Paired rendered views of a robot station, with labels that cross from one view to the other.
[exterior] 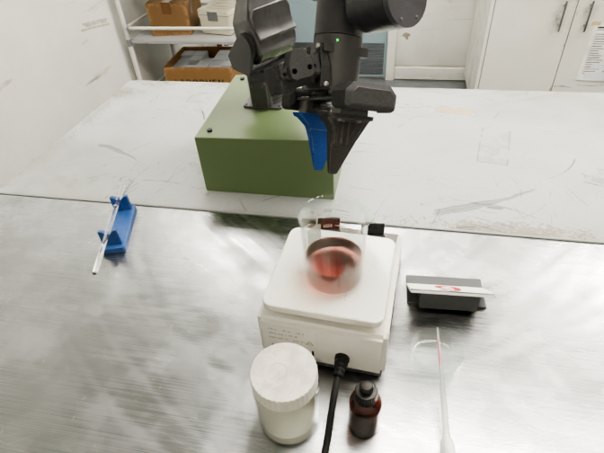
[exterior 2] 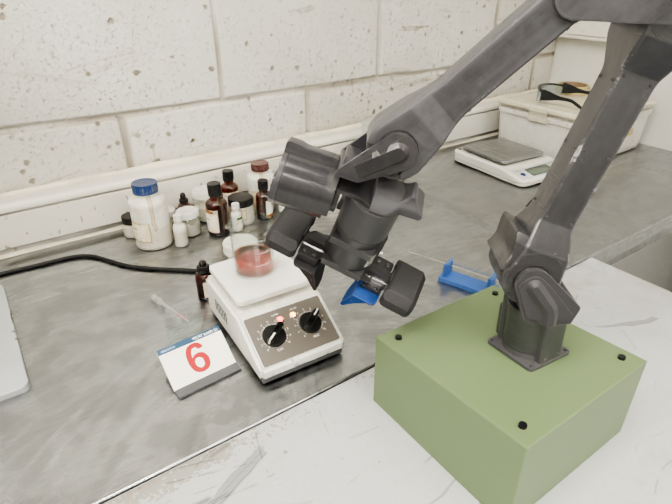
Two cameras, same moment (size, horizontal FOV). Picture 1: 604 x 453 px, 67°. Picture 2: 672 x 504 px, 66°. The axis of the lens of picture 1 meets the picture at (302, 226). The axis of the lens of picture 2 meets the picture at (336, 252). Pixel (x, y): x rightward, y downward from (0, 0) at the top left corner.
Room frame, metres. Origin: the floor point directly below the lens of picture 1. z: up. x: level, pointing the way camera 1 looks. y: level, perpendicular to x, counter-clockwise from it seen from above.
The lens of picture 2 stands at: (0.84, -0.45, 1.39)
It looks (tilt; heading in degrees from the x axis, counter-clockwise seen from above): 29 degrees down; 131
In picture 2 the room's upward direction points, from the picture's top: straight up
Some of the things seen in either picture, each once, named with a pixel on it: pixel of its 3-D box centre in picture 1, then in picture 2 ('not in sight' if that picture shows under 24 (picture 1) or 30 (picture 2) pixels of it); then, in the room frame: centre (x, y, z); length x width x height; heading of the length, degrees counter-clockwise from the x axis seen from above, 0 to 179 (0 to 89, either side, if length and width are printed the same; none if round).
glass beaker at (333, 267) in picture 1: (336, 248); (250, 247); (0.32, -0.03, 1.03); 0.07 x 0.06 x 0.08; 78
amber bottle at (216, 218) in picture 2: not in sight; (216, 208); (0.03, 0.12, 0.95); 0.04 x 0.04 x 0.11
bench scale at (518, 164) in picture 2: not in sight; (509, 160); (0.32, 0.88, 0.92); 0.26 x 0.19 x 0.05; 162
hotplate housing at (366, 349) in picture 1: (337, 282); (268, 306); (0.36, -0.04, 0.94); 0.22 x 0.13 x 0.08; 163
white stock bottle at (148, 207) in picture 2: not in sight; (149, 213); (-0.03, 0.00, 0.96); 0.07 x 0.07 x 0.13
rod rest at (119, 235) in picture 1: (117, 221); (468, 277); (0.53, 0.27, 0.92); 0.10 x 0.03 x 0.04; 4
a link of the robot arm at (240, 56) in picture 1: (263, 45); (536, 280); (0.70, 0.04, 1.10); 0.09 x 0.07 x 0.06; 127
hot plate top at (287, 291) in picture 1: (332, 271); (259, 274); (0.33, -0.03, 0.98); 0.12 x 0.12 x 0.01; 73
